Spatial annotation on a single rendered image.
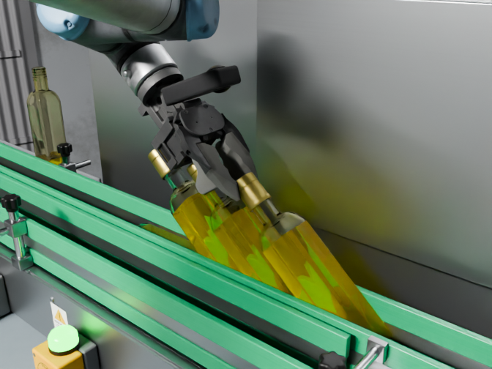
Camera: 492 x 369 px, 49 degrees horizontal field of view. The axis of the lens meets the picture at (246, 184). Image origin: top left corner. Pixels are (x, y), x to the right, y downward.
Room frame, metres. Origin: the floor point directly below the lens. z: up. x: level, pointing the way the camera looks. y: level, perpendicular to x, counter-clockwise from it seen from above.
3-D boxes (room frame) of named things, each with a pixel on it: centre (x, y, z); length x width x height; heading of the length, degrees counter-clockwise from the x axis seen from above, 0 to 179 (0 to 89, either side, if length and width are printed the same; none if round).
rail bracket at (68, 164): (1.07, 0.36, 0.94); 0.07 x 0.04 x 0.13; 141
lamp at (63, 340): (0.65, 0.27, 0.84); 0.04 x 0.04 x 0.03
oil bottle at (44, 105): (1.18, 0.45, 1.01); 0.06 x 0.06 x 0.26; 52
